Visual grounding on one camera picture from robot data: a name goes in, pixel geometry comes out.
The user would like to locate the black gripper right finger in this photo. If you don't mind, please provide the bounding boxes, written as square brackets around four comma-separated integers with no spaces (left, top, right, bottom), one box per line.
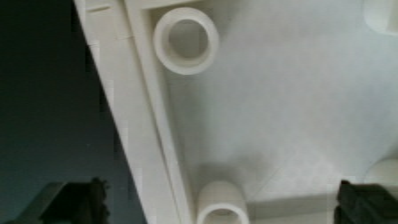
[334,180,398,224]

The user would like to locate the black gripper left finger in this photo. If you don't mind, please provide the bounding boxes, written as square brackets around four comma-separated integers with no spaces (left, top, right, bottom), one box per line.
[11,178,110,224]

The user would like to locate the white square tabletop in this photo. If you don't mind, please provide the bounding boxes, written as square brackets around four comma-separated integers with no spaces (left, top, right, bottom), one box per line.
[73,0,398,224]

